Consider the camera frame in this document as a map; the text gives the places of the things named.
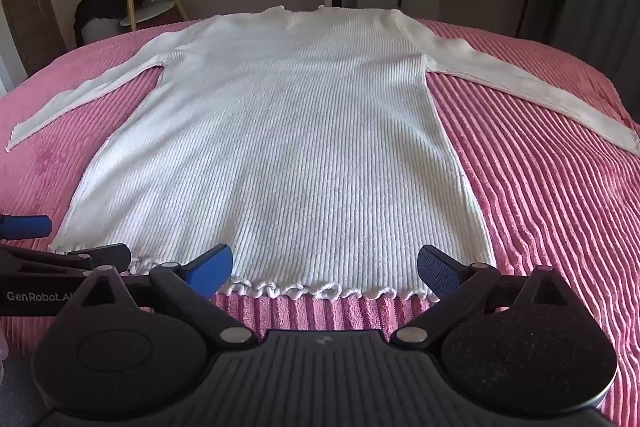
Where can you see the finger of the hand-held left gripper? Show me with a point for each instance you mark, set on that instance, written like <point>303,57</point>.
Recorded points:
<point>102,254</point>
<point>27,227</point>

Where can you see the pink ribbed blanket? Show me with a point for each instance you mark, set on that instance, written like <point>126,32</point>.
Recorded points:
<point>550,207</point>

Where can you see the white towel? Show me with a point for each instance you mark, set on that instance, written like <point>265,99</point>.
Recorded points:
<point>300,132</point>

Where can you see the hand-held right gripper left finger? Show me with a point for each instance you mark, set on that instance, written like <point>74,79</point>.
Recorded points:
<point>210,271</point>

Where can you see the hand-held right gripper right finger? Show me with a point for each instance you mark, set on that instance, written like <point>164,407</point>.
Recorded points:
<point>440,273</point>

